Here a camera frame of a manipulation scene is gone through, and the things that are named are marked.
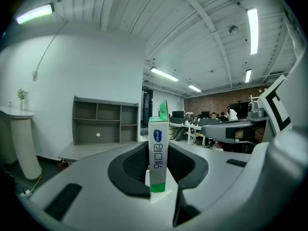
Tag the grey wooden desk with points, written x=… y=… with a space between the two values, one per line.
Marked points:
x=91 y=150

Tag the black computer monitor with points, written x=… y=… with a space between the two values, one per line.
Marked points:
x=178 y=114

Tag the grey shelf unit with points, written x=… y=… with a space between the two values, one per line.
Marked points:
x=103 y=131

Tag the ceiling light bar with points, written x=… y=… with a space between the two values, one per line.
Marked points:
x=36 y=13
x=163 y=74
x=195 y=88
x=248 y=76
x=253 y=30

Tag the white power strip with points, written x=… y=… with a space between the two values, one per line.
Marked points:
x=25 y=194

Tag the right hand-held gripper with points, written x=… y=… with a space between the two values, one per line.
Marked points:
x=276 y=105

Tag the black door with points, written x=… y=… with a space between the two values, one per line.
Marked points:
x=146 y=107

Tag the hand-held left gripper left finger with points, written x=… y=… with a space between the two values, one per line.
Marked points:
x=96 y=189

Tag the vase with flowers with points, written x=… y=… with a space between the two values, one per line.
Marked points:
x=22 y=96

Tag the green plastic box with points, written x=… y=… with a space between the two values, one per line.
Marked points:
x=157 y=153

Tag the white round pedestal table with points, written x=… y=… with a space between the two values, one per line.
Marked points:
x=24 y=148

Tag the white office desk row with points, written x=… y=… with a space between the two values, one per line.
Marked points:
x=183 y=126

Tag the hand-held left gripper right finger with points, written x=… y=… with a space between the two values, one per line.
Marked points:
x=216 y=177

